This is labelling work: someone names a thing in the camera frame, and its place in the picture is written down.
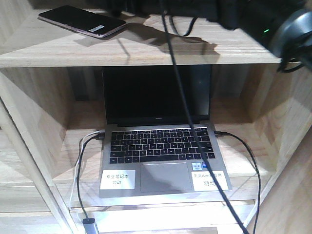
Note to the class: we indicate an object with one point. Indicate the silver laptop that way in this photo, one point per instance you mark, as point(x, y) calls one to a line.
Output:
point(159, 127)

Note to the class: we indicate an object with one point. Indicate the wooden shelf unit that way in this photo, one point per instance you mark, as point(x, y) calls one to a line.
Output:
point(41, 124)

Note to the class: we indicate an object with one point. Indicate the black foldable phone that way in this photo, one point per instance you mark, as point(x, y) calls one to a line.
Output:
point(82, 21)

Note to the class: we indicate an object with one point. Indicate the white label left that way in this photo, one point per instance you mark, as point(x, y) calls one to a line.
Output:
point(118, 180)

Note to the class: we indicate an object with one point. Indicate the white label right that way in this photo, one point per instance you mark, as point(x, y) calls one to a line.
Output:
point(202, 181)

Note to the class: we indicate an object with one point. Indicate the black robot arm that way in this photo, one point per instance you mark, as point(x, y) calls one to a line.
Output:
point(283, 27)

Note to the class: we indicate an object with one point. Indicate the grey usb hub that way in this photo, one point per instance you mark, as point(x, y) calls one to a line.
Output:
point(90, 226)

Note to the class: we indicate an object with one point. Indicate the white label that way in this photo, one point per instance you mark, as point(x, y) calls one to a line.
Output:
point(202, 181)
point(118, 180)

